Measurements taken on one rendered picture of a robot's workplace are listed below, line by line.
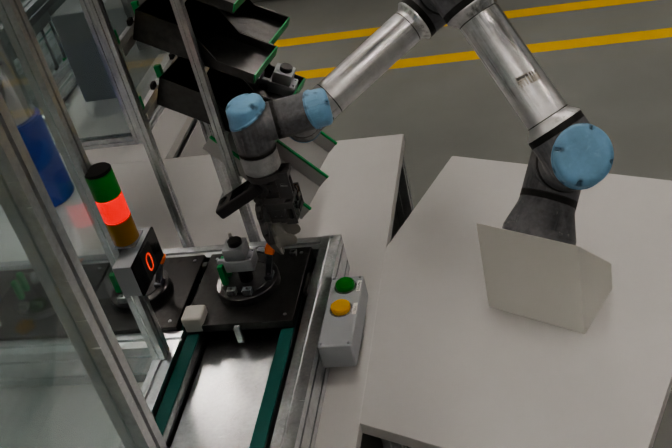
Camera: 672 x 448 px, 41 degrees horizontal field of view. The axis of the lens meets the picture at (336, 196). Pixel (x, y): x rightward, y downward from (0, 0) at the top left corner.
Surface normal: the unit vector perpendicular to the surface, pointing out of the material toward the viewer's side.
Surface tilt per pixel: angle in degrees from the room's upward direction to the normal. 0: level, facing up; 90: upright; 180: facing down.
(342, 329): 0
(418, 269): 0
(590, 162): 60
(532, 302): 90
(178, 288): 0
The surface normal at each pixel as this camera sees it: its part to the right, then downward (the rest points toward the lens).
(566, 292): -0.56, 0.56
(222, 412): -0.21, -0.81
